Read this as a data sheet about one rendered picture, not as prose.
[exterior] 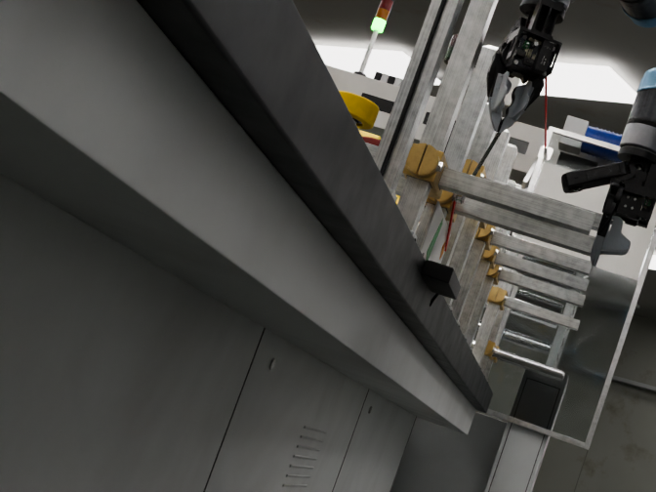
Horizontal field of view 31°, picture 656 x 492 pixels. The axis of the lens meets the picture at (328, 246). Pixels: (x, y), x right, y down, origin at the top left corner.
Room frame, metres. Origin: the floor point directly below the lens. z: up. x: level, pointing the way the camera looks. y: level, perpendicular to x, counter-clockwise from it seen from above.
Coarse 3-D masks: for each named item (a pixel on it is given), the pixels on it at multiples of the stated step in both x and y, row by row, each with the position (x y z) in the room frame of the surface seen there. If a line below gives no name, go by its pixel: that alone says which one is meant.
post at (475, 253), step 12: (504, 156) 2.77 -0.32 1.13; (504, 168) 2.76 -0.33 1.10; (504, 180) 2.76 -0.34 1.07; (480, 240) 2.76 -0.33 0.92; (480, 252) 2.76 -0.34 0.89; (468, 264) 2.77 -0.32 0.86; (468, 276) 2.76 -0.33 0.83; (468, 288) 2.76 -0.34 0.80; (456, 300) 2.76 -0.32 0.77; (456, 312) 2.76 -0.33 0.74
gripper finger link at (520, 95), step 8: (520, 88) 1.83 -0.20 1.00; (528, 88) 1.81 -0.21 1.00; (512, 96) 1.84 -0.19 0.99; (520, 96) 1.83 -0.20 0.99; (528, 96) 1.83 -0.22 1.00; (512, 104) 1.83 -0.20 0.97; (520, 104) 1.81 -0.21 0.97; (512, 112) 1.83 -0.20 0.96; (520, 112) 1.81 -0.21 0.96; (504, 120) 1.83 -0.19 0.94; (512, 120) 1.83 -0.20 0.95; (504, 128) 1.83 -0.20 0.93
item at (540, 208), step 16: (368, 144) 1.86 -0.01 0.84; (400, 176) 1.87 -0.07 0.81; (448, 176) 1.82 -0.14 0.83; (464, 176) 1.82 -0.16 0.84; (464, 192) 1.82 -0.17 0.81; (480, 192) 1.81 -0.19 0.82; (496, 192) 1.81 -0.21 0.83; (512, 192) 1.80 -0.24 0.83; (528, 192) 1.80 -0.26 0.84; (512, 208) 1.80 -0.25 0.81; (528, 208) 1.79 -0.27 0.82; (544, 208) 1.79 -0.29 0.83; (560, 208) 1.78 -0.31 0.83; (576, 208) 1.78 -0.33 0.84; (560, 224) 1.79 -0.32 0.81; (576, 224) 1.78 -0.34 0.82; (592, 224) 1.77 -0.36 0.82
